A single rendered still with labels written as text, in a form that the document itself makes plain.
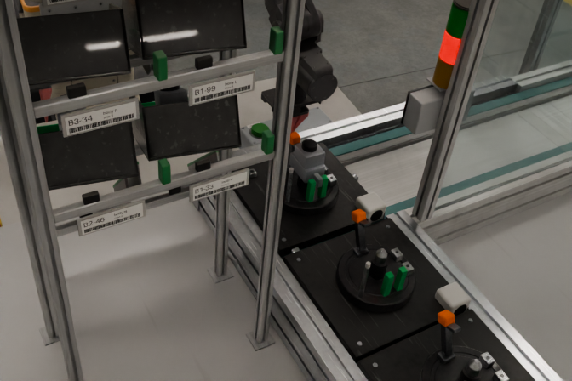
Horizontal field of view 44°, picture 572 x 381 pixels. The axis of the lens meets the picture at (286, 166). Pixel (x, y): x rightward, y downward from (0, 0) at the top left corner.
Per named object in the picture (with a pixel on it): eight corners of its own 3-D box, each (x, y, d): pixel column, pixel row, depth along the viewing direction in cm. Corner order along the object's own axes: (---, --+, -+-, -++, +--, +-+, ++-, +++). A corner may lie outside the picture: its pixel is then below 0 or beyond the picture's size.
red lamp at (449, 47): (432, 53, 121) (439, 27, 118) (454, 47, 123) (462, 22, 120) (451, 68, 118) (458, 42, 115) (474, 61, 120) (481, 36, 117)
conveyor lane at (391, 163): (222, 209, 152) (223, 175, 145) (510, 117, 187) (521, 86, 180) (287, 305, 134) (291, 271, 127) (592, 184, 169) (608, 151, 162)
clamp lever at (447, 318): (437, 353, 112) (437, 312, 110) (447, 348, 113) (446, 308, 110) (453, 364, 109) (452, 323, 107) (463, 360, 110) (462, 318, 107)
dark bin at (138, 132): (122, 119, 120) (117, 76, 118) (197, 109, 124) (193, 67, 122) (148, 162, 95) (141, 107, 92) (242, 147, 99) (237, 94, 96)
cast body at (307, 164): (288, 163, 140) (291, 136, 135) (307, 158, 142) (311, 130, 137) (310, 190, 134) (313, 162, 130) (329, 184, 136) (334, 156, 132)
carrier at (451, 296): (283, 263, 130) (288, 214, 122) (388, 224, 140) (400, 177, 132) (354, 365, 115) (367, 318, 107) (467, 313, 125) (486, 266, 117)
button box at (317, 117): (237, 147, 162) (238, 126, 158) (316, 125, 171) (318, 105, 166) (251, 166, 157) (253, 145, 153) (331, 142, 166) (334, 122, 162)
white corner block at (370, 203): (352, 211, 142) (355, 196, 139) (371, 204, 144) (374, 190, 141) (365, 226, 139) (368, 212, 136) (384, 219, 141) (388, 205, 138)
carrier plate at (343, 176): (223, 178, 146) (223, 170, 145) (321, 148, 156) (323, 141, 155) (278, 257, 131) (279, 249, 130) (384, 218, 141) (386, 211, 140)
